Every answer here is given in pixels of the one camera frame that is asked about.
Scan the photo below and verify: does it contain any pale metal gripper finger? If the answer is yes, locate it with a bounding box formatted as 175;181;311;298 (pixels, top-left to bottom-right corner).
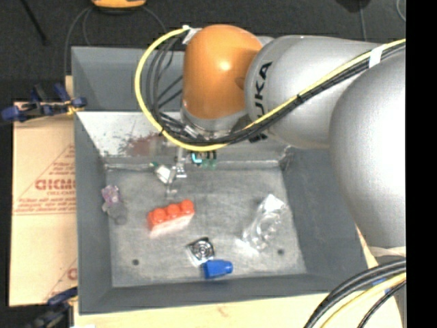
165;162;188;198
154;164;173;185

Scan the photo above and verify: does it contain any orange toy building brick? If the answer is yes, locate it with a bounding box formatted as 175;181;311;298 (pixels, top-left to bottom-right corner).
146;199;197;240

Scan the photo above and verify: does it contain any grey metal bin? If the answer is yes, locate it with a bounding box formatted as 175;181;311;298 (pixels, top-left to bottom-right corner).
70;46;369;314

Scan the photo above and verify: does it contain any purple and grey toy figure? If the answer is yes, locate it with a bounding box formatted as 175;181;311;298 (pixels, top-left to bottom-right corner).
100;184;129;226

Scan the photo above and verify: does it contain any silver square with black spiral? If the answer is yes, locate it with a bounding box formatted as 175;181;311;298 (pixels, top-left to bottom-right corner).
185;237;216;268

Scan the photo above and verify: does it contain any clear plastic packet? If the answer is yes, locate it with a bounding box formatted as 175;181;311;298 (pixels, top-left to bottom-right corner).
234;193;290;253

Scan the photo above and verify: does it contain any brown cardboard board red print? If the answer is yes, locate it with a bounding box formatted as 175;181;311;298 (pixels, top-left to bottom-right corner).
8;75;80;308

